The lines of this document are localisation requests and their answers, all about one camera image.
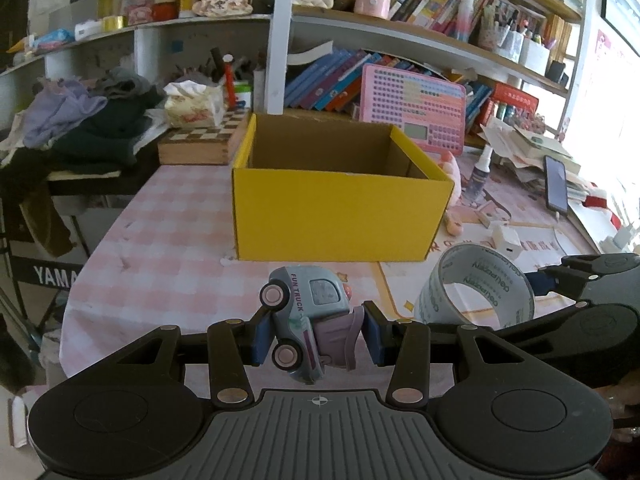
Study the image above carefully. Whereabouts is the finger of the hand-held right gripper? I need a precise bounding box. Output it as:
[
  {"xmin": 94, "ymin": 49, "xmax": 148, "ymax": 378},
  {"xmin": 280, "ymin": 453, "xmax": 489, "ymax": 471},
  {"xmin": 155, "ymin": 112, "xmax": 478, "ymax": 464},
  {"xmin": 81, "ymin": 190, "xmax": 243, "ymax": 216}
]
[
  {"xmin": 494, "ymin": 302, "xmax": 591, "ymax": 356},
  {"xmin": 522, "ymin": 254, "xmax": 640, "ymax": 302}
]

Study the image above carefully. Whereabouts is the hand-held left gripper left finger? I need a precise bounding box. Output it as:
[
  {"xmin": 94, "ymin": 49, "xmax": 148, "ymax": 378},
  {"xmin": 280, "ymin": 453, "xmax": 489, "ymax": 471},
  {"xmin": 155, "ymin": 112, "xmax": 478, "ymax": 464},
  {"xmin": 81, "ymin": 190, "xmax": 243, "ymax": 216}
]
[{"xmin": 114, "ymin": 304, "xmax": 275, "ymax": 409}]

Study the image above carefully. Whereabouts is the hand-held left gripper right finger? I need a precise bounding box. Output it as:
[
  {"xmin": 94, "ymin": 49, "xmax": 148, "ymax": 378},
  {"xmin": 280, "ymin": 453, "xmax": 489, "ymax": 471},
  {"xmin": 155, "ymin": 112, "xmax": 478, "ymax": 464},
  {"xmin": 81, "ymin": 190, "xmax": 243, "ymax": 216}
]
[{"xmin": 362, "ymin": 302, "xmax": 535, "ymax": 407}]

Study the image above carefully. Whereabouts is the clear tape roll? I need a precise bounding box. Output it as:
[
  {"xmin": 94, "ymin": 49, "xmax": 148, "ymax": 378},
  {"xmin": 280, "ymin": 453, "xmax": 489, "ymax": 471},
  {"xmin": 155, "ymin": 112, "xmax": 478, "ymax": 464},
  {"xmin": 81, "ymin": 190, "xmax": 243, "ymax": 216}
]
[{"xmin": 414, "ymin": 244, "xmax": 536, "ymax": 332}]

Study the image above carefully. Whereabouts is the white charger plug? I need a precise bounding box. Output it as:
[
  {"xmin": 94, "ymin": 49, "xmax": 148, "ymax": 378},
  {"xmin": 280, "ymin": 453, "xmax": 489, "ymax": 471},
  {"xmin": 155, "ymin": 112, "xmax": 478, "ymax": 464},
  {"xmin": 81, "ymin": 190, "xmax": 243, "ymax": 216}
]
[{"xmin": 491, "ymin": 223, "xmax": 522, "ymax": 261}]

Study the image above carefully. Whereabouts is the pastel blue toy truck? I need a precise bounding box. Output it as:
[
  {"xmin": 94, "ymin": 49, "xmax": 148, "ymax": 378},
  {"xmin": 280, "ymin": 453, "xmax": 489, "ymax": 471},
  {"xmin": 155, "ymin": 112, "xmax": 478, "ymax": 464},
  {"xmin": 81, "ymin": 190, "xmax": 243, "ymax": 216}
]
[{"xmin": 259, "ymin": 265, "xmax": 368, "ymax": 386}]

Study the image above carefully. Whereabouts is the yellow cardboard box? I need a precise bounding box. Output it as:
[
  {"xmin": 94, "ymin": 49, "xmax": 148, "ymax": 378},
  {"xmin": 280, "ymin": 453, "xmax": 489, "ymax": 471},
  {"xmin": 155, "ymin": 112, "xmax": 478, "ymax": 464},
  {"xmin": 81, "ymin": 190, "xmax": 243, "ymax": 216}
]
[{"xmin": 231, "ymin": 112, "xmax": 455, "ymax": 262}]

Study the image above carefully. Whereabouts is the printed desk mat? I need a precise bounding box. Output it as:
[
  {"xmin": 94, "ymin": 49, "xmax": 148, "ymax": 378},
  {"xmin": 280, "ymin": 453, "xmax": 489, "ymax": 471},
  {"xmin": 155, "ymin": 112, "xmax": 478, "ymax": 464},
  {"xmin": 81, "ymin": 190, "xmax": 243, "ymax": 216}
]
[{"xmin": 375, "ymin": 155, "xmax": 601, "ymax": 331}]

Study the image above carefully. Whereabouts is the white power adapter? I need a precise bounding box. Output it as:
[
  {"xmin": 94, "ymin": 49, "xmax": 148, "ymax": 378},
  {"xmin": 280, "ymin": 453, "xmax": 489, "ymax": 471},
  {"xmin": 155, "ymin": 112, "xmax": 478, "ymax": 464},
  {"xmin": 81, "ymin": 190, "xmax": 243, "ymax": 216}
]
[{"xmin": 602, "ymin": 225, "xmax": 636, "ymax": 253}]

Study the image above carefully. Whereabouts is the black smartphone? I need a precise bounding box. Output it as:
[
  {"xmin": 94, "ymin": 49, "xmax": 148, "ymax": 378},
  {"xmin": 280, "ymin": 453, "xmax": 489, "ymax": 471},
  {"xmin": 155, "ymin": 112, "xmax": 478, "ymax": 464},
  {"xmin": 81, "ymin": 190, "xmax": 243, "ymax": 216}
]
[{"xmin": 544, "ymin": 155, "xmax": 570, "ymax": 216}]

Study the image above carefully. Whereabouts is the pink plush pig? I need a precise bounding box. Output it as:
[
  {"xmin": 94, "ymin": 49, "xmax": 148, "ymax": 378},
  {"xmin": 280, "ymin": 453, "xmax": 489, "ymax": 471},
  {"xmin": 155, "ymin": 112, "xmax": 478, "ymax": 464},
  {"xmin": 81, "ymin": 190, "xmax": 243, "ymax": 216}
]
[{"xmin": 440, "ymin": 152, "xmax": 464, "ymax": 236}]

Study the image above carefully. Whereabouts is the small spray bottle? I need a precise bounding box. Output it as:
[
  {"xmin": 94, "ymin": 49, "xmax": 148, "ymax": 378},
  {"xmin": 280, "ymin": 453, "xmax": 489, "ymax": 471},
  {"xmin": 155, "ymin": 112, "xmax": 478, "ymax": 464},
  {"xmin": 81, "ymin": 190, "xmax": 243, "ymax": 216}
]
[{"xmin": 464, "ymin": 144, "xmax": 493, "ymax": 206}]

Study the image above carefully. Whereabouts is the pile of papers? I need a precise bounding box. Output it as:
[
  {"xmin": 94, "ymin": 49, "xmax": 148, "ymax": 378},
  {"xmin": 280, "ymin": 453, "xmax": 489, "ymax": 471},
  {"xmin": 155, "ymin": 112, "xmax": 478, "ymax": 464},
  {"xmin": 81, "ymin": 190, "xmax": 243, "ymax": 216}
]
[{"xmin": 480, "ymin": 115, "xmax": 583, "ymax": 183}]

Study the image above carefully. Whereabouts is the red book box set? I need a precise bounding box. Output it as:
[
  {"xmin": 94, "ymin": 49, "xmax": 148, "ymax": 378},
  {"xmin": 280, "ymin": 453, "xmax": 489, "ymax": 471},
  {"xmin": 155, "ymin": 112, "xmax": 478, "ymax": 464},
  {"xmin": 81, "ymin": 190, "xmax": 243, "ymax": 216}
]
[{"xmin": 492, "ymin": 84, "xmax": 540, "ymax": 121}]

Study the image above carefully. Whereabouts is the wooden chessboard box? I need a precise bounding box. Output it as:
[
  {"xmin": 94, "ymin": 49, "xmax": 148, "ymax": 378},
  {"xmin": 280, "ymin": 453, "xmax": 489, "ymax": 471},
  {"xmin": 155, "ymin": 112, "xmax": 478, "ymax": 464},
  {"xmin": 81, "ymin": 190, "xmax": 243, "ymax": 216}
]
[{"xmin": 157, "ymin": 110, "xmax": 251, "ymax": 166}]

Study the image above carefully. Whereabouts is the pink toy learning pad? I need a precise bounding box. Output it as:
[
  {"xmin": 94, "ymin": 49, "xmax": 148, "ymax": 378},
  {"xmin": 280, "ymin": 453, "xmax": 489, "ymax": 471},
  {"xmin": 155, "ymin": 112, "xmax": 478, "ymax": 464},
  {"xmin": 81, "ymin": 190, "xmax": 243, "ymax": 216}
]
[{"xmin": 359, "ymin": 63, "xmax": 467, "ymax": 156}]

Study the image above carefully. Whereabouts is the black keyboard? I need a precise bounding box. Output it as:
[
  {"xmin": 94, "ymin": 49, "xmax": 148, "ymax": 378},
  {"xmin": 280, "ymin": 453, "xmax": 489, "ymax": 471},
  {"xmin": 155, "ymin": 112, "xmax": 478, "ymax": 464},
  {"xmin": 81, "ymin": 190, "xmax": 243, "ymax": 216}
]
[{"xmin": 10, "ymin": 255, "xmax": 86, "ymax": 291}]

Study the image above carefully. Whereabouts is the white pen holder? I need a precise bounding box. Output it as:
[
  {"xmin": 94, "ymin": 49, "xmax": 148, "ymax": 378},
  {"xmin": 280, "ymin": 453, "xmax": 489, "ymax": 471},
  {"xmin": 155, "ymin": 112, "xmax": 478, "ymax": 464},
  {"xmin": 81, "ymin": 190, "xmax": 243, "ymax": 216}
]
[{"xmin": 520, "ymin": 37, "xmax": 551, "ymax": 76}]

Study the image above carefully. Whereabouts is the tissue pack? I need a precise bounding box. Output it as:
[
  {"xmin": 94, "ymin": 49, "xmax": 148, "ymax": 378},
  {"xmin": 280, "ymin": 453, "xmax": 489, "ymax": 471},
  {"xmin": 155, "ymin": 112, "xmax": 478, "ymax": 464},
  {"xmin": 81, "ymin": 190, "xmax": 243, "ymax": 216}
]
[{"xmin": 164, "ymin": 81, "xmax": 226, "ymax": 129}]

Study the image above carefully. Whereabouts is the red bottle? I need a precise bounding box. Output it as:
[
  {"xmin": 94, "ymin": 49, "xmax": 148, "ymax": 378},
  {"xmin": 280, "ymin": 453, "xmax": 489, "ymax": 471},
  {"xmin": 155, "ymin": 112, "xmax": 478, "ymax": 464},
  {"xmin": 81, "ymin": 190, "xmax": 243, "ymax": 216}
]
[{"xmin": 222, "ymin": 55, "xmax": 239, "ymax": 110}]

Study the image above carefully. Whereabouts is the row of blue purple books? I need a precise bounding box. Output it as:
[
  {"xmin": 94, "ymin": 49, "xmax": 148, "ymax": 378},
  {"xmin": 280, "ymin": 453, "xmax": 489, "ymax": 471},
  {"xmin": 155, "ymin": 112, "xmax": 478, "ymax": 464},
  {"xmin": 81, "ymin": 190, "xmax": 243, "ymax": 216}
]
[{"xmin": 284, "ymin": 49, "xmax": 381, "ymax": 113}]

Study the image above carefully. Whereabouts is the pile of clothes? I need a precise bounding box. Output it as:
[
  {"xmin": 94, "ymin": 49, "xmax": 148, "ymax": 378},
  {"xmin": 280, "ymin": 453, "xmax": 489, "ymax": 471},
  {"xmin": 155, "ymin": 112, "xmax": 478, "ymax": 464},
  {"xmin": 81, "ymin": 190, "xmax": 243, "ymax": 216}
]
[{"xmin": 0, "ymin": 67, "xmax": 166, "ymax": 176}]

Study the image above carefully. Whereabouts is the white bookshelf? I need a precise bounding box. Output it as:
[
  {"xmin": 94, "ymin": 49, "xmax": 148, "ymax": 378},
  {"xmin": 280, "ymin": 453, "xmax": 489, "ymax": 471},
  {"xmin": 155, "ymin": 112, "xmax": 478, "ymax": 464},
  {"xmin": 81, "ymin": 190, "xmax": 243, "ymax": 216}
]
[{"xmin": 0, "ymin": 0, "xmax": 601, "ymax": 116}]

